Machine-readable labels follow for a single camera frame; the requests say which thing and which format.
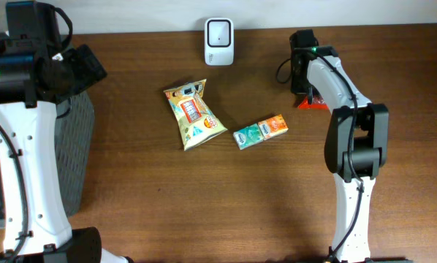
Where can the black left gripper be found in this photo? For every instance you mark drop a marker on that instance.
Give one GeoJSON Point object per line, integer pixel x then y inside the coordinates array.
{"type": "Point", "coordinates": [84, 61]}

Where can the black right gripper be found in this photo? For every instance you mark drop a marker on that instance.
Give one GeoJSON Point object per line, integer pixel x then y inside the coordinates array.
{"type": "Point", "coordinates": [299, 89]}

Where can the red Hacks candy bag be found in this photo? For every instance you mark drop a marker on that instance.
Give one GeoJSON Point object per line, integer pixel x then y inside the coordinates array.
{"type": "Point", "coordinates": [316, 102]}

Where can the orange tissue pack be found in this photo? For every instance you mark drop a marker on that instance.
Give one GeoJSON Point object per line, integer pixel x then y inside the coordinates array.
{"type": "Point", "coordinates": [273, 127]}

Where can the teal tissue pack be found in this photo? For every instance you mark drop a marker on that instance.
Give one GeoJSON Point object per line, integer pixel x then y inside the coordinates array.
{"type": "Point", "coordinates": [248, 136]}

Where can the yellow snack bag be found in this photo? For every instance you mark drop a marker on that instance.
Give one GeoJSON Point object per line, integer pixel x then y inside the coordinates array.
{"type": "Point", "coordinates": [197, 123]}

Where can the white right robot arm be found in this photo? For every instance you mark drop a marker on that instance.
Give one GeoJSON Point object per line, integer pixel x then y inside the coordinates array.
{"type": "Point", "coordinates": [356, 143]}

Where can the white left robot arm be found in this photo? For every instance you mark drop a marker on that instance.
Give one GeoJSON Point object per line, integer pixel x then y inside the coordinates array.
{"type": "Point", "coordinates": [37, 228]}

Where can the grey plastic basket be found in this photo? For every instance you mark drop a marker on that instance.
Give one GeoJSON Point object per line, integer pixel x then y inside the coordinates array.
{"type": "Point", "coordinates": [73, 134]}

